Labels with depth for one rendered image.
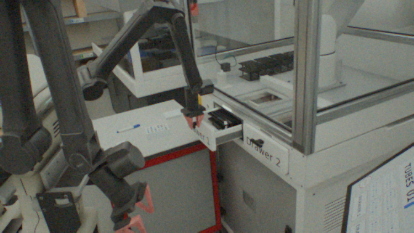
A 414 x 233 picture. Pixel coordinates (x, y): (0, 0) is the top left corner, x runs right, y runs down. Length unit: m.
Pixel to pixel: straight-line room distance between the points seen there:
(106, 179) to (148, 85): 1.54
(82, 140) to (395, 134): 1.23
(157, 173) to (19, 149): 1.04
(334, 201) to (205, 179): 0.73
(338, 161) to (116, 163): 0.87
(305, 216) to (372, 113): 0.47
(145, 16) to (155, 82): 1.26
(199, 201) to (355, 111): 1.03
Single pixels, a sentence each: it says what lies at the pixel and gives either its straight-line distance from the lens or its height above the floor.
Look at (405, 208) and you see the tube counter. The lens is 0.79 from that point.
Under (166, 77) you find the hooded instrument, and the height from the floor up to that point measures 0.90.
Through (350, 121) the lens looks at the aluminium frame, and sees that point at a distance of 1.30.
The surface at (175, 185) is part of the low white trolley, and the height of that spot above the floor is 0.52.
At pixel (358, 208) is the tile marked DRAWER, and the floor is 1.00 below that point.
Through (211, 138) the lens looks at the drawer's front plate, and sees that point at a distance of 1.44.
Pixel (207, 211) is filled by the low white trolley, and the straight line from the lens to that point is 2.01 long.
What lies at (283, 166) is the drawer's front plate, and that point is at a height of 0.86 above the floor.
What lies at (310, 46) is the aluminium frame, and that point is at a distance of 1.05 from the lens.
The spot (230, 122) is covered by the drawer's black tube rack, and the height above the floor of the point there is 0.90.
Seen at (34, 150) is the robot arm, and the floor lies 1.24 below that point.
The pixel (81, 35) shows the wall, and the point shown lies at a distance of 5.54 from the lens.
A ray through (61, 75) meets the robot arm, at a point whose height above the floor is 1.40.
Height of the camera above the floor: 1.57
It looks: 25 degrees down
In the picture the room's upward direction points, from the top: 5 degrees counter-clockwise
